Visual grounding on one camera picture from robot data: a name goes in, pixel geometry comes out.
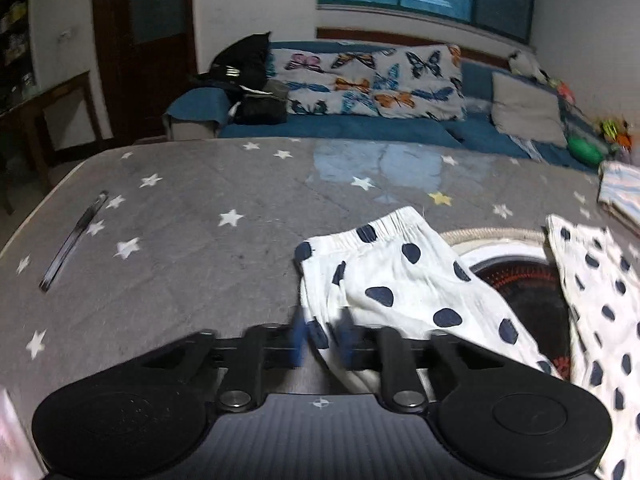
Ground butterfly print blanket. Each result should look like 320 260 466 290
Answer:
267 44 468 122

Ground green toy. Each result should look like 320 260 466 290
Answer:
567 132 608 166

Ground colourful toy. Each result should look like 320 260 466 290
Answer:
595 115 640 152

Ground white plastic basket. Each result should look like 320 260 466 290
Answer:
0 387 46 480

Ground round black induction cooker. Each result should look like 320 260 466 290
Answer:
440 227 576 386

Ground dark wooden door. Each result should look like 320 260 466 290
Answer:
91 0 198 146

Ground grey cushion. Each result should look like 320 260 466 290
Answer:
490 71 568 148

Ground dark bag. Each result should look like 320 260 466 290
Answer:
232 80 291 126

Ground white polka dot shirt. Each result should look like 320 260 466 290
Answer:
545 214 640 480

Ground blue sofa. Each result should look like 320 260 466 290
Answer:
162 40 640 171

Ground dark wooden shelf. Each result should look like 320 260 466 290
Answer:
0 0 36 116

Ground dark pen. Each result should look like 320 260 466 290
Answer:
39 190 110 293

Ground white plush toy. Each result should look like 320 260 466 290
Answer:
509 50 547 82

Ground wooden desk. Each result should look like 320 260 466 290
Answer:
0 71 103 216

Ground black jacket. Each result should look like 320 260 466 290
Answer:
190 32 273 93

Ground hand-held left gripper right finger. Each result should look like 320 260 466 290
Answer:
336 309 506 412

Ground white polka dot pants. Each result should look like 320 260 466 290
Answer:
294 206 568 396

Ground grey star table cover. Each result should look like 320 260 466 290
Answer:
0 136 640 480

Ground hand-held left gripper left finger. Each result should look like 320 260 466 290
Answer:
135 305 307 413

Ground folded striped cloth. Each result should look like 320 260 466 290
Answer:
597 160 640 236

